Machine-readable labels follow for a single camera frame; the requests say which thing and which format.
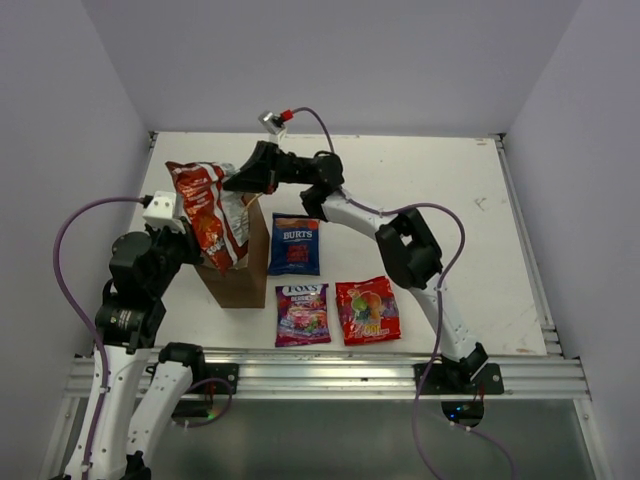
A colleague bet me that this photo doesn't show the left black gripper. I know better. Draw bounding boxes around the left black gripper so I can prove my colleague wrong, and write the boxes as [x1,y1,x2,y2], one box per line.
[144,214,205,296]

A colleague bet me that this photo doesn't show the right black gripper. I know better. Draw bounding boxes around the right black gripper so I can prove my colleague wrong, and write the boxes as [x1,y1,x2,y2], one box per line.
[222,142,309,196]

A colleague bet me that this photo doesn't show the red Doritos chips bag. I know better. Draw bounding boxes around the red Doritos chips bag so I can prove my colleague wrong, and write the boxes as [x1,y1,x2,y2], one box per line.
[165,161,249,274]

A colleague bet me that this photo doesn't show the blue Burts chips bag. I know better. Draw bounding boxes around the blue Burts chips bag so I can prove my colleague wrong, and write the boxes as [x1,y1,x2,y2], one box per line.
[268,213,320,276]

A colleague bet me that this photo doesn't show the brown paper bag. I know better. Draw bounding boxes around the brown paper bag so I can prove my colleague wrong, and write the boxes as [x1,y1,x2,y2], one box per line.
[194,194,270,309]

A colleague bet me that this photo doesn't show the purple Fox's candy bag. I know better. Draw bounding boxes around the purple Fox's candy bag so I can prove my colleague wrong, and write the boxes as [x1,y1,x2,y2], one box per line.
[275,284,331,348]

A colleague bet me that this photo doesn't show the red fruit candy bag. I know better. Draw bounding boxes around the red fruit candy bag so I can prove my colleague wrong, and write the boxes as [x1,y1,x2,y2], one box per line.
[335,276,401,346]

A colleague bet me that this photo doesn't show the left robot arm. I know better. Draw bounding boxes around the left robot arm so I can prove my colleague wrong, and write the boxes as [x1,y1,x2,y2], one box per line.
[64,225,208,479]

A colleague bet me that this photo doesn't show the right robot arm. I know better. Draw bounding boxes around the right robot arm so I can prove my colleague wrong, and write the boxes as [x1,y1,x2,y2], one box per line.
[223,141,488,393]

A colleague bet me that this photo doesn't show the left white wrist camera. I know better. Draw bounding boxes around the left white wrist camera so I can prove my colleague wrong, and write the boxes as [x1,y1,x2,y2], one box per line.
[142,191,185,233]

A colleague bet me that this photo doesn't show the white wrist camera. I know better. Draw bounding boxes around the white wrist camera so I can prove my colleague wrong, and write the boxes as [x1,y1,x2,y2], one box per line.
[258,110,294,144]
[142,191,185,233]

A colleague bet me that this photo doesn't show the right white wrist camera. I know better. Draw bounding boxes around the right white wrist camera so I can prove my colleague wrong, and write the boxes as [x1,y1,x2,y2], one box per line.
[258,110,294,144]

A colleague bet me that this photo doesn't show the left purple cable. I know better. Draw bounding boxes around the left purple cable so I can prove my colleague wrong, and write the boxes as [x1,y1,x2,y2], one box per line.
[53,195,151,474]

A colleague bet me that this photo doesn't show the purple cable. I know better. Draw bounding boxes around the purple cable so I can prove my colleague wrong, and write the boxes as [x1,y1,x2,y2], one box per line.
[53,195,151,474]
[292,105,516,480]

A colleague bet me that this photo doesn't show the aluminium rail frame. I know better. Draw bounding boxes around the aluminium rail frame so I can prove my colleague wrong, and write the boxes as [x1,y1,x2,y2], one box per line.
[39,130,601,480]

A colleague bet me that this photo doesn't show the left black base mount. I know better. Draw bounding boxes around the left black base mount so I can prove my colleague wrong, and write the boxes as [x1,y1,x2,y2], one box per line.
[172,363,239,428]

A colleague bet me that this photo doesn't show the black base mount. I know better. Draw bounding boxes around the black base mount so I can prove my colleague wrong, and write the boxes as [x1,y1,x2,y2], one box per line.
[172,363,239,428]
[412,362,505,397]

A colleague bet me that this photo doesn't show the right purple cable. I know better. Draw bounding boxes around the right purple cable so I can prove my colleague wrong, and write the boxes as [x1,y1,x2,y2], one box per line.
[292,105,516,480]

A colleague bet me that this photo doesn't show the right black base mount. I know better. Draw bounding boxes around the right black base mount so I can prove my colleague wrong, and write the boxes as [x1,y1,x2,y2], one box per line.
[412,362,505,397]

